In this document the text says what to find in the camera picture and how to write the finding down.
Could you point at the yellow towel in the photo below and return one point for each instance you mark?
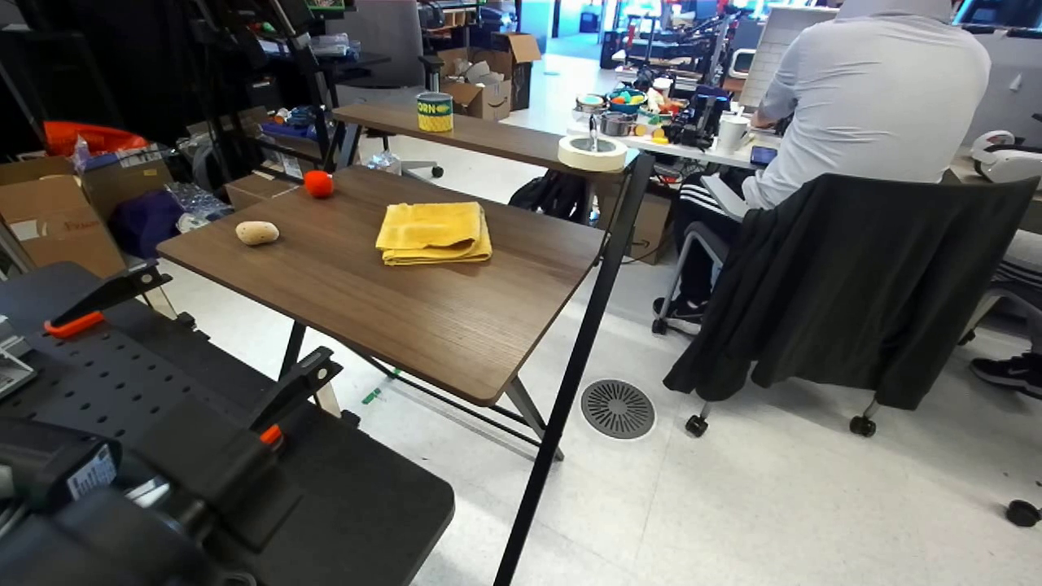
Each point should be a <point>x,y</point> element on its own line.
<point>434,234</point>

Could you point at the red tomato plushie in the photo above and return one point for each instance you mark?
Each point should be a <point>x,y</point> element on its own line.
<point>318,185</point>

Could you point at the beige potato plushie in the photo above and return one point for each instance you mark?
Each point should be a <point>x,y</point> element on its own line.
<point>257,234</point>

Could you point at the wooden table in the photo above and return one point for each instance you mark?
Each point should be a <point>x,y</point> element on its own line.
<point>492,138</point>
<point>457,335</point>

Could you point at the round floor drain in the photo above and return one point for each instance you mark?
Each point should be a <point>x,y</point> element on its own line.
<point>618,409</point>

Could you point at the black tripod pole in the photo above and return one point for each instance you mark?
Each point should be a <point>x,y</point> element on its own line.
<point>610,260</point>

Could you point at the white tape roll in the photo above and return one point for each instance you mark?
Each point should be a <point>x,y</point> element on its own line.
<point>594,156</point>

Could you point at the yellow green can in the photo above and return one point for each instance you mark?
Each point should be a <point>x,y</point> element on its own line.
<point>434,113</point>

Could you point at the open cardboard box far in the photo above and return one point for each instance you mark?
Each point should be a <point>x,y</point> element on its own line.
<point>489,80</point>

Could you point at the orange black clamp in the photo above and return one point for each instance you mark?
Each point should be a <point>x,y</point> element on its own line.
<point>91,312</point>
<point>235,466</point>

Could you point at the black office chair with jacket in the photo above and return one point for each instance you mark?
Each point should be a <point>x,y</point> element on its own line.
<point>850,281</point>

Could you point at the black perforated mounting board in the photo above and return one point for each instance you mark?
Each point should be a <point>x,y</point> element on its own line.
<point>137,454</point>

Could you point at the person in grey shirt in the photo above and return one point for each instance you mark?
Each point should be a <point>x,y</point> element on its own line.
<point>886,90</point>

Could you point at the cardboard box on floor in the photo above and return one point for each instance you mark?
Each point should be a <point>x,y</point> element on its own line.
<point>54,221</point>

